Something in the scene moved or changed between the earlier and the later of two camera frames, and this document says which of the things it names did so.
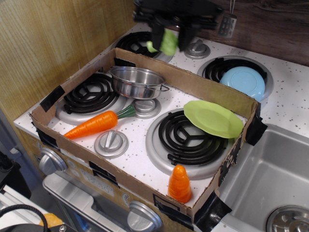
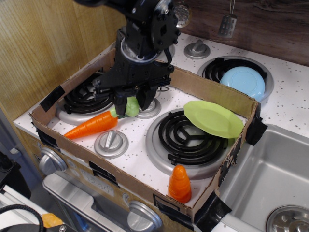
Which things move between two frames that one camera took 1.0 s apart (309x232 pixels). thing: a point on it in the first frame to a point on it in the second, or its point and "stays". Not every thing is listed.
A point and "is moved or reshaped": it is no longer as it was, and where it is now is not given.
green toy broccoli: (169, 46) is moved or reshaped
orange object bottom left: (51, 220) stays
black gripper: (195, 14) to (128, 76)
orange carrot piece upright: (179, 188) stays
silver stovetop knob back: (197, 50) stays
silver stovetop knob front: (110, 144) stays
